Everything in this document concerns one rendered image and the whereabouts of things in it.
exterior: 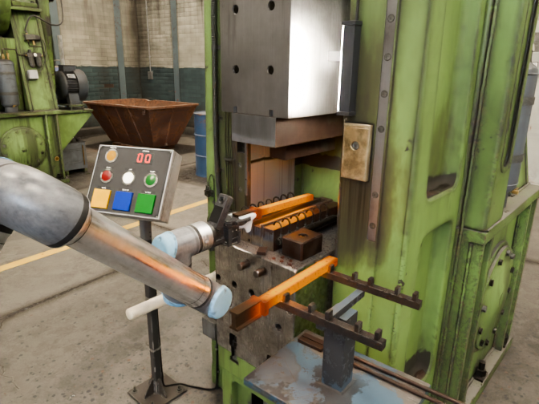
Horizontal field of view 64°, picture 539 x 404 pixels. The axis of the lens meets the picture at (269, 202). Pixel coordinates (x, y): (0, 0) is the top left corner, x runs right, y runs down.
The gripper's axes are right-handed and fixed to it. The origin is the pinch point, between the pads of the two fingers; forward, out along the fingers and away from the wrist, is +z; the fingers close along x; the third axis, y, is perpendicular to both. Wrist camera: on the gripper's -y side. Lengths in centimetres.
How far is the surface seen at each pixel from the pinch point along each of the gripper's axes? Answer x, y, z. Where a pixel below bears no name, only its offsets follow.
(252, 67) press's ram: -2.5, -46.6, 3.6
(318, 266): 34.8, 5.1, -9.1
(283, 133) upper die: 7.6, -26.7, 7.3
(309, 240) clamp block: 19.3, 6.7, 7.1
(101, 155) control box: -70, -12, -15
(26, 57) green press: -497, -53, 118
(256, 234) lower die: -0.5, 8.9, 2.9
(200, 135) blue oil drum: -376, 48, 284
